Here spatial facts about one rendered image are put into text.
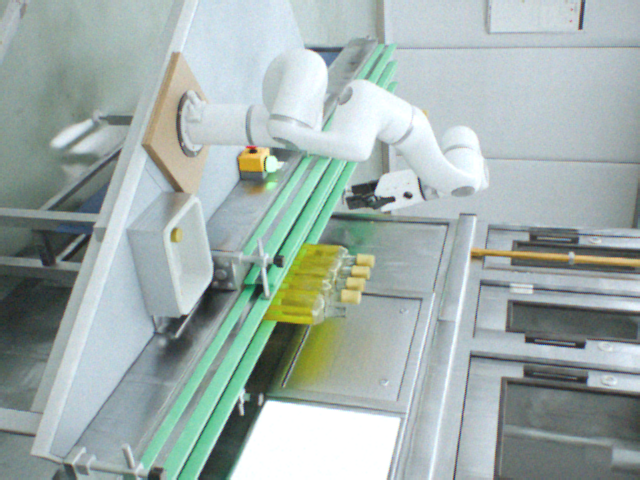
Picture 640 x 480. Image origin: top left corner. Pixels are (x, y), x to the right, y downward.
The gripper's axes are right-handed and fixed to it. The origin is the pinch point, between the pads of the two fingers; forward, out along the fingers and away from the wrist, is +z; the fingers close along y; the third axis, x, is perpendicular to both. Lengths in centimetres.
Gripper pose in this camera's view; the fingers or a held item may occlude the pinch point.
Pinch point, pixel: (357, 196)
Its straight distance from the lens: 161.4
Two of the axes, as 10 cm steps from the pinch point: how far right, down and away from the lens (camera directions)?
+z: -9.1, 1.6, 3.9
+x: -3.3, -8.5, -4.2
